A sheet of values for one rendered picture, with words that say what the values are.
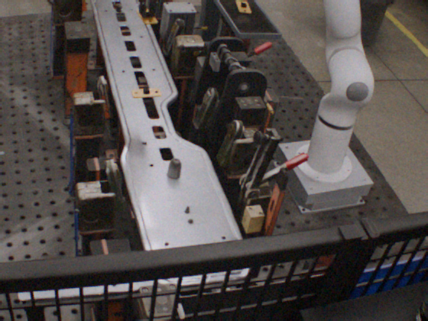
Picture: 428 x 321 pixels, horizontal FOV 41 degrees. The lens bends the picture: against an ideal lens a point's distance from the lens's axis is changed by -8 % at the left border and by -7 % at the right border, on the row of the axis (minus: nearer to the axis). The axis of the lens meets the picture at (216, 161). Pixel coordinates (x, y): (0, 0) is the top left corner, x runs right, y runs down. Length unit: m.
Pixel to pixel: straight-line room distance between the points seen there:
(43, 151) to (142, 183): 0.61
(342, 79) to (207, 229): 0.57
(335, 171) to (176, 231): 0.73
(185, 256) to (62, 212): 1.23
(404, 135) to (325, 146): 1.93
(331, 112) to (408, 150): 1.88
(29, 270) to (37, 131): 1.53
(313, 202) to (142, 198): 0.65
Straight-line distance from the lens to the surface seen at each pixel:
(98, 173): 1.49
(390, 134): 3.69
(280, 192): 1.26
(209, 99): 1.61
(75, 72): 2.01
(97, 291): 1.22
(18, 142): 2.03
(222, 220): 1.39
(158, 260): 0.57
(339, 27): 1.63
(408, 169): 3.47
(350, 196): 1.94
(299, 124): 2.25
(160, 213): 1.38
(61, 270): 0.56
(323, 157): 1.87
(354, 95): 1.66
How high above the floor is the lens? 1.99
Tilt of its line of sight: 40 degrees down
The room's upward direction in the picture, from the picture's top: 12 degrees clockwise
